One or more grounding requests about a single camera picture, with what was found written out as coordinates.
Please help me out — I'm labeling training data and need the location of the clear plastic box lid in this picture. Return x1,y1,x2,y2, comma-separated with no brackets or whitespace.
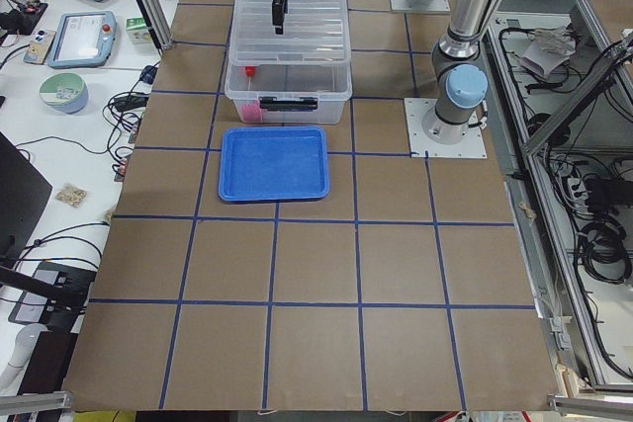
228,0,351,66

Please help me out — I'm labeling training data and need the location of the clear plastic storage box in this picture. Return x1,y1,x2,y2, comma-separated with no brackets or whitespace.
225,64,352,125

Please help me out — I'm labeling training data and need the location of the green white carton box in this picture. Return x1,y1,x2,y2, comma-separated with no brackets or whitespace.
125,17,152,44

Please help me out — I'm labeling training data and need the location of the blue plastic tray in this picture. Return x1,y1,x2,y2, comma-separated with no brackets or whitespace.
218,126,330,203

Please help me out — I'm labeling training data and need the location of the near teach pendant tablet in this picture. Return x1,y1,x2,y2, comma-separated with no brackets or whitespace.
47,11,117,69

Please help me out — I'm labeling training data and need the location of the light green bowl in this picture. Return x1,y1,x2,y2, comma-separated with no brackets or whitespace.
39,73,89,114

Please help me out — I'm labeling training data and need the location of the small snack bag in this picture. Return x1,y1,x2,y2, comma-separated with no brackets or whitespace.
55,184,88,209

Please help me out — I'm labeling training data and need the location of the black monitor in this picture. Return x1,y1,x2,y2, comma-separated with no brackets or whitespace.
0,134,52,268

